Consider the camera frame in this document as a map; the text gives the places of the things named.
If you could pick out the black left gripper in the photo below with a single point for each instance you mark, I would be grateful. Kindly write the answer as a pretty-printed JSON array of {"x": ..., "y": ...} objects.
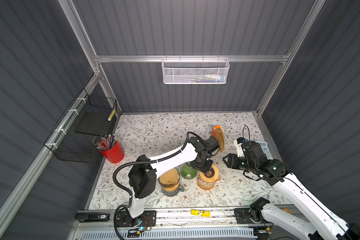
[{"x": 205, "y": 169}]

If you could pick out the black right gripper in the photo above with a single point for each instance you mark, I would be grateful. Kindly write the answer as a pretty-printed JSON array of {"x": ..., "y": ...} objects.
[{"x": 230, "y": 159}]

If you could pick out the orange coffee filter pack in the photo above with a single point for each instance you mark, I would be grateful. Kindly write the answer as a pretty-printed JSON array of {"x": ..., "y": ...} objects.
[{"x": 218, "y": 133}]

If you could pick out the green glass dripper cone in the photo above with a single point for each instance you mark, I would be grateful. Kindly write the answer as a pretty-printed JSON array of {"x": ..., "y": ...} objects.
[{"x": 188, "y": 172}]

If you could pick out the wooden dripper ring base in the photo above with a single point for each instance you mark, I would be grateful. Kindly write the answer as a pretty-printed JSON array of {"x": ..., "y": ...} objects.
[{"x": 172, "y": 190}]

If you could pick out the grey glass dripper cone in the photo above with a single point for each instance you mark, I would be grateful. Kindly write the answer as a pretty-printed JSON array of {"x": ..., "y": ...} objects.
[{"x": 170, "y": 180}]

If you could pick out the amber glass carafe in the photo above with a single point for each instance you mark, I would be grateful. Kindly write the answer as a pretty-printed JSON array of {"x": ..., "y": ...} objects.
[{"x": 207, "y": 185}]

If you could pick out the clear grey glass carafe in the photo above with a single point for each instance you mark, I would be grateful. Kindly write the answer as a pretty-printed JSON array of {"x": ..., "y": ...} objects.
[{"x": 182, "y": 189}]

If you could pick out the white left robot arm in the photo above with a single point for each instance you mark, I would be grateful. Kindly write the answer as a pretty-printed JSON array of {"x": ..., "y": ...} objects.
[{"x": 145, "y": 171}]

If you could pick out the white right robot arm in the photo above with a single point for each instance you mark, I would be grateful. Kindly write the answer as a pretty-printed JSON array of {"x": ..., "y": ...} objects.
[{"x": 321, "y": 223}]

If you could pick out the light blue calculator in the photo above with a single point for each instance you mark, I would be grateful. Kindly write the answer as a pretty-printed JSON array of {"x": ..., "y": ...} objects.
[{"x": 264, "y": 146}]

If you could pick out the red pencil cup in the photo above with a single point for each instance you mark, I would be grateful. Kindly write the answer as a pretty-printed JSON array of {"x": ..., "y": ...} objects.
[{"x": 111, "y": 148}]

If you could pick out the yellow marker in basket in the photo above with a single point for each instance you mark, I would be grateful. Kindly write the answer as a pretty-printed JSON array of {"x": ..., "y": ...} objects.
[{"x": 111, "y": 115}]

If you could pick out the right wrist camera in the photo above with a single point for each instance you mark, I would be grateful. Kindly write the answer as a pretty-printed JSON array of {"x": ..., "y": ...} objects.
[{"x": 238, "y": 144}]

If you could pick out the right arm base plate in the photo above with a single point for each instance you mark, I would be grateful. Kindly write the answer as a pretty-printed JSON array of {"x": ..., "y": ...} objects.
[{"x": 245, "y": 215}]

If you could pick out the yellow marker on rail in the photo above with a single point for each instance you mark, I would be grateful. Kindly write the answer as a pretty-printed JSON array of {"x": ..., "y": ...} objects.
[{"x": 200, "y": 213}]

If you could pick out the white slotted cable duct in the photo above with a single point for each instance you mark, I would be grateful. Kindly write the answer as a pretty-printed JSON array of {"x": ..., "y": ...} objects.
[{"x": 193, "y": 233}]

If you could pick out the white mesh wall basket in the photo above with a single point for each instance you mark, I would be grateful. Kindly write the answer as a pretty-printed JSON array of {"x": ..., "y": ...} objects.
[{"x": 198, "y": 71}]

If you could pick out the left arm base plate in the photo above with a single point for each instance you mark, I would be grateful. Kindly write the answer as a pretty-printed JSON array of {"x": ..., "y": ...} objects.
[{"x": 124, "y": 220}]

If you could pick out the black wire wall basket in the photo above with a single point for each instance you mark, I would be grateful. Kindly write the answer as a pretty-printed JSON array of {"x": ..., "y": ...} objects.
[{"x": 75, "y": 138}]

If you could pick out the black device on rail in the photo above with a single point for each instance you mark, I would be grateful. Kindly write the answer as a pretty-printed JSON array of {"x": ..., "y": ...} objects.
[{"x": 92, "y": 217}]

